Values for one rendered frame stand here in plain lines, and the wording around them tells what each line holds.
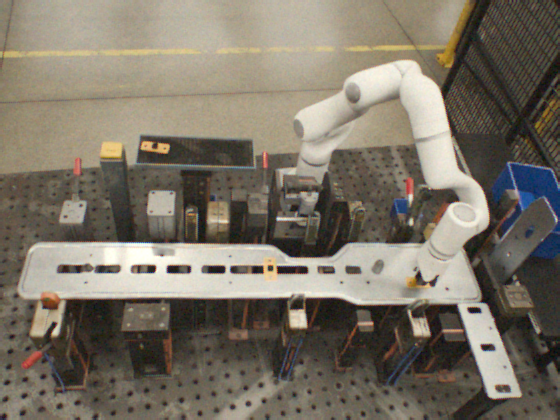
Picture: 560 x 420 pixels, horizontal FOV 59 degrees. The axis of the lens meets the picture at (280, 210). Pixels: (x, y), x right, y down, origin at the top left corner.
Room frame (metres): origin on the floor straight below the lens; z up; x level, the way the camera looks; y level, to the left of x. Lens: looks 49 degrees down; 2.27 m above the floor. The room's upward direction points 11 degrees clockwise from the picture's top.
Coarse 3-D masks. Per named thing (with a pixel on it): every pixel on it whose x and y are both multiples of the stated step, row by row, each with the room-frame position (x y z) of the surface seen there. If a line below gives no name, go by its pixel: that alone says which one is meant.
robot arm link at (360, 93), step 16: (352, 80) 1.17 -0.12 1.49; (368, 80) 1.16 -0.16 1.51; (384, 80) 1.18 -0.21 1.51; (400, 80) 1.20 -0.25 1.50; (336, 96) 1.32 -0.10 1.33; (352, 96) 1.15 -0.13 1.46; (368, 96) 1.14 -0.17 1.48; (384, 96) 1.16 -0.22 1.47; (304, 112) 1.36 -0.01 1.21; (320, 112) 1.33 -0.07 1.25; (336, 112) 1.28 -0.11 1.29; (352, 112) 1.24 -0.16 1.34; (304, 128) 1.32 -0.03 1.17; (320, 128) 1.30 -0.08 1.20; (336, 128) 1.30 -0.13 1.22
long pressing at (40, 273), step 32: (32, 256) 0.73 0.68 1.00; (64, 256) 0.75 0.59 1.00; (96, 256) 0.77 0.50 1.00; (128, 256) 0.79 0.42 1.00; (160, 256) 0.81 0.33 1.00; (192, 256) 0.84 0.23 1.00; (224, 256) 0.86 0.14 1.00; (256, 256) 0.88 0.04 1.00; (288, 256) 0.90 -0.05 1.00; (352, 256) 0.96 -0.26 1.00; (384, 256) 0.98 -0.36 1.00; (416, 256) 1.01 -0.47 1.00; (32, 288) 0.63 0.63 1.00; (64, 288) 0.65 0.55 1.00; (96, 288) 0.67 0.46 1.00; (128, 288) 0.69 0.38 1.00; (160, 288) 0.71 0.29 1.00; (192, 288) 0.73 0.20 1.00; (224, 288) 0.75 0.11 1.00; (256, 288) 0.77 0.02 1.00; (288, 288) 0.79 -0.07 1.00; (320, 288) 0.81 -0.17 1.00; (352, 288) 0.84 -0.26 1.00; (384, 288) 0.86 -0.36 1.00; (416, 288) 0.88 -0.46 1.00; (448, 288) 0.91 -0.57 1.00
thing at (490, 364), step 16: (464, 304) 0.86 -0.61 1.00; (480, 304) 0.87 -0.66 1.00; (464, 320) 0.80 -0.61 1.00; (480, 320) 0.82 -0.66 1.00; (480, 336) 0.76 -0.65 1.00; (496, 336) 0.77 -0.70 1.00; (480, 352) 0.71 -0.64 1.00; (496, 352) 0.72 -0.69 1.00; (480, 368) 0.66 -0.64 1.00; (496, 368) 0.67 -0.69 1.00; (496, 384) 0.62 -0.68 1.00; (512, 384) 0.63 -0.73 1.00
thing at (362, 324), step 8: (360, 312) 0.77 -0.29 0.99; (368, 312) 0.77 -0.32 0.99; (352, 320) 0.76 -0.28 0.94; (360, 320) 0.74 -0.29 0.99; (368, 320) 0.74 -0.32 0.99; (352, 328) 0.74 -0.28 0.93; (360, 328) 0.71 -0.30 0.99; (368, 328) 0.72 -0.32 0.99; (352, 336) 0.72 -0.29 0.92; (360, 336) 0.71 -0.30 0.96; (368, 336) 0.71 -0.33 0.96; (344, 344) 0.75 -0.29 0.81; (352, 344) 0.71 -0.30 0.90; (360, 344) 0.71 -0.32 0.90; (336, 352) 0.76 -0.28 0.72; (344, 352) 0.73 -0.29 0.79; (352, 352) 0.72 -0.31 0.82; (336, 360) 0.73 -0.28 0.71; (344, 360) 0.71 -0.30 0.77; (352, 360) 0.72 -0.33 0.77; (344, 368) 0.71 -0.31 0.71
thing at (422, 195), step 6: (420, 186) 1.11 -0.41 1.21; (426, 186) 1.11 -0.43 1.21; (420, 192) 1.10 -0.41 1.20; (426, 192) 1.09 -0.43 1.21; (414, 198) 1.10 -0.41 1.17; (420, 198) 1.10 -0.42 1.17; (426, 198) 1.07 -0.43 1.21; (414, 204) 1.09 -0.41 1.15; (420, 204) 1.10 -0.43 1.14; (414, 210) 1.09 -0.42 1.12; (420, 210) 1.09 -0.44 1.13; (408, 216) 1.09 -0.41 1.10; (414, 216) 1.09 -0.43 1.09; (408, 222) 1.08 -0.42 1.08; (414, 222) 1.09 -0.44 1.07; (414, 228) 1.08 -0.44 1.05
